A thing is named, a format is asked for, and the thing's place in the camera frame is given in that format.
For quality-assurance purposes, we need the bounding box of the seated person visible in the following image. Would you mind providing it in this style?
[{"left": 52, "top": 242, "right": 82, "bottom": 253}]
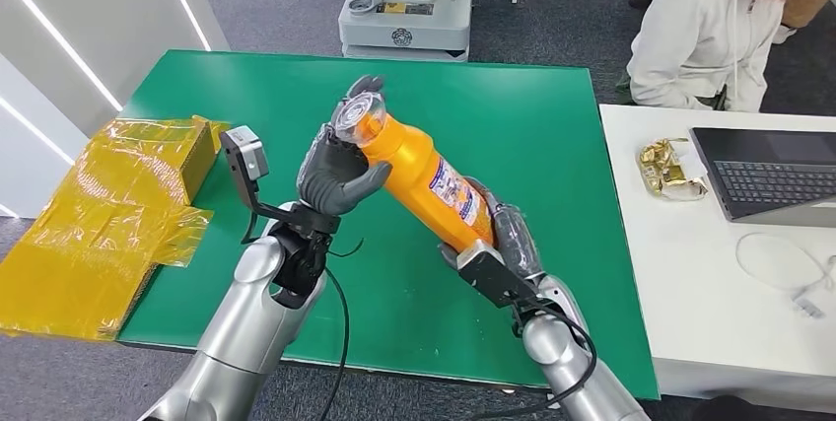
[{"left": 616, "top": 0, "right": 836, "bottom": 113}]

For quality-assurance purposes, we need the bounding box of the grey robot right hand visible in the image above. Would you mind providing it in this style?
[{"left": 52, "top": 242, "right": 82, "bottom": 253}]
[{"left": 439, "top": 175, "right": 546, "bottom": 282}]

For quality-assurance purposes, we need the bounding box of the yellow film wrapped cardboard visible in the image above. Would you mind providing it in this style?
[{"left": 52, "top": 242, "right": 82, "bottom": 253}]
[{"left": 0, "top": 115, "right": 231, "bottom": 343}]

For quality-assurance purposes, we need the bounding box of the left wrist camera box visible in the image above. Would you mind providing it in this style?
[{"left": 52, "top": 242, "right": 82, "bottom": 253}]
[{"left": 218, "top": 125, "right": 295, "bottom": 224}]

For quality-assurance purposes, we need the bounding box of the white charger plug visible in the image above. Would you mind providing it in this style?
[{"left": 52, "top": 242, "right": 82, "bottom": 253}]
[{"left": 791, "top": 294, "right": 826, "bottom": 320}]

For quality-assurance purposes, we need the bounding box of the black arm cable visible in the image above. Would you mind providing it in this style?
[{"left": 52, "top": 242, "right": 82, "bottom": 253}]
[
  {"left": 469, "top": 300, "right": 598, "bottom": 421},
  {"left": 316, "top": 266, "right": 351, "bottom": 421}
]

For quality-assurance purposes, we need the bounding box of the dark grey laptop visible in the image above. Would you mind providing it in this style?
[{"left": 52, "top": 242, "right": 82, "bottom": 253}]
[{"left": 688, "top": 125, "right": 836, "bottom": 229}]

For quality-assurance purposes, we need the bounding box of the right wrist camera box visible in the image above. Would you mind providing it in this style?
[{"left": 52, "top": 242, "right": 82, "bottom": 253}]
[{"left": 455, "top": 240, "right": 543, "bottom": 310}]

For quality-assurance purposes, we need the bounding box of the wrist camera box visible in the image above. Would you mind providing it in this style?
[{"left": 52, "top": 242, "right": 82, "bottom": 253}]
[
  {"left": 455, "top": 240, "right": 543, "bottom": 310},
  {"left": 218, "top": 125, "right": 295, "bottom": 224}
]

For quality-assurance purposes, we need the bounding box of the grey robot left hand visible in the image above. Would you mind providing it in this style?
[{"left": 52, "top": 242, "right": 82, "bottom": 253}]
[{"left": 295, "top": 75, "right": 393, "bottom": 217}]

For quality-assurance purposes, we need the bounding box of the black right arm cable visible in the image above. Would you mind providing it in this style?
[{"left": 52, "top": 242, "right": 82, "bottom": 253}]
[{"left": 469, "top": 300, "right": 598, "bottom": 421}]

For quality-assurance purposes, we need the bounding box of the white thin cable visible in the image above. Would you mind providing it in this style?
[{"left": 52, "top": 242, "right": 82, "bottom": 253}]
[{"left": 734, "top": 232, "right": 836, "bottom": 297}]

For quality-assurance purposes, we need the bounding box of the gold foil snack wrapper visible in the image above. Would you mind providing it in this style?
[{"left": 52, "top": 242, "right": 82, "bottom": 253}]
[{"left": 636, "top": 137, "right": 710, "bottom": 202}]

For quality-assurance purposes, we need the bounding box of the orange plastic bottle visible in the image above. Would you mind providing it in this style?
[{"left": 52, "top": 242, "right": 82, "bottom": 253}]
[{"left": 331, "top": 91, "right": 498, "bottom": 254}]

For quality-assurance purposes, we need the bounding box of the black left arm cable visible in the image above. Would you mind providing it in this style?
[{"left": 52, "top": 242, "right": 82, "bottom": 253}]
[{"left": 316, "top": 266, "right": 351, "bottom": 421}]

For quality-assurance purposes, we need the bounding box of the white machine base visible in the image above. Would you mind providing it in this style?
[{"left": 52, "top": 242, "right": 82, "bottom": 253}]
[{"left": 338, "top": 0, "right": 476, "bottom": 62}]

